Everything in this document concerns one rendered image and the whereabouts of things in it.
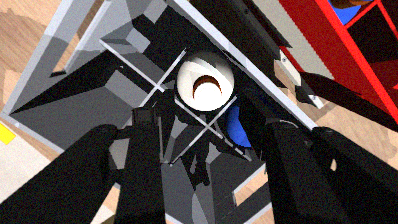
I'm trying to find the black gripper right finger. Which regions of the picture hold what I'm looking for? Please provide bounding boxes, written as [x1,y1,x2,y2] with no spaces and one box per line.
[238,90,398,224]

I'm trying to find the dark red crate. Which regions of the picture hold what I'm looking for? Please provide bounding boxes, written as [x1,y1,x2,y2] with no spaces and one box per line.
[242,0,398,110]

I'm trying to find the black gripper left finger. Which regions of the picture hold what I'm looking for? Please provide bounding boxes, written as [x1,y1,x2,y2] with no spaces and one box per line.
[0,89,175,224]

